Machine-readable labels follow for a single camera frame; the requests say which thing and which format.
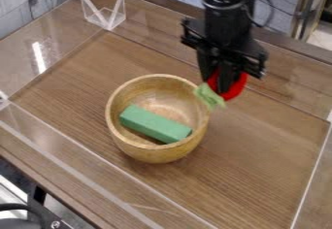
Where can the wooden table leg background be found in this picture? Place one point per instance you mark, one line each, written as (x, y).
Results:
(305, 18)

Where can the green rectangular block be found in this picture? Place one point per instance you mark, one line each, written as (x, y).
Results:
(152, 125)

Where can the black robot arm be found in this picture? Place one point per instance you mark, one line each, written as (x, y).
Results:
(229, 55)

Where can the wooden bowl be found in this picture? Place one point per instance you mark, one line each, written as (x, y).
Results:
(167, 96)

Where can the black table frame bracket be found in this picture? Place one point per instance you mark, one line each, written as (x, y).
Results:
(49, 221)

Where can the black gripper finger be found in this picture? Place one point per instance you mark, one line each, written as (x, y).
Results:
(227, 77)
(206, 64)

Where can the red plush fruit green leaf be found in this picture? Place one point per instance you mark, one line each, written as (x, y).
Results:
(206, 91)

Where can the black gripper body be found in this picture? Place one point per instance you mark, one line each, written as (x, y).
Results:
(222, 34)

